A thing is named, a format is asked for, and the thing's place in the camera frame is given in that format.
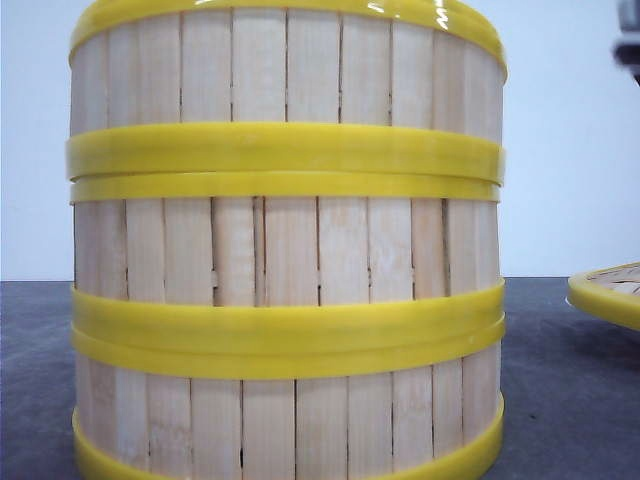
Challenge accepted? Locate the front bamboo steamer basket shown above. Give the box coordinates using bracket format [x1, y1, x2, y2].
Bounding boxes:
[72, 319, 505, 479]

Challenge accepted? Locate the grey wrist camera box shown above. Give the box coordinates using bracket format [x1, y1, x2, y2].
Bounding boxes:
[613, 0, 640, 83]

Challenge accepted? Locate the bamboo steamer lid yellow rim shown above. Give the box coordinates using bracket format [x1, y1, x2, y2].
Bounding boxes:
[567, 262, 640, 330]

